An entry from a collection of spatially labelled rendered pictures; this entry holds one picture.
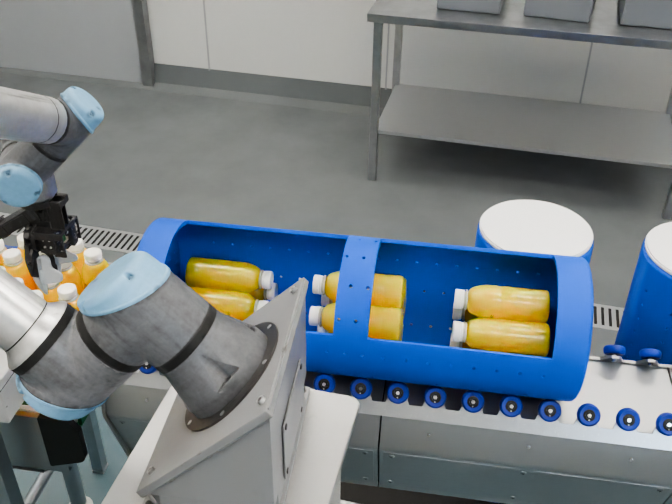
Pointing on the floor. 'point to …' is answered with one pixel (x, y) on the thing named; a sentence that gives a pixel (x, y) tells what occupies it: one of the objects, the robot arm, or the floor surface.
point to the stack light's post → (94, 443)
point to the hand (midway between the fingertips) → (48, 279)
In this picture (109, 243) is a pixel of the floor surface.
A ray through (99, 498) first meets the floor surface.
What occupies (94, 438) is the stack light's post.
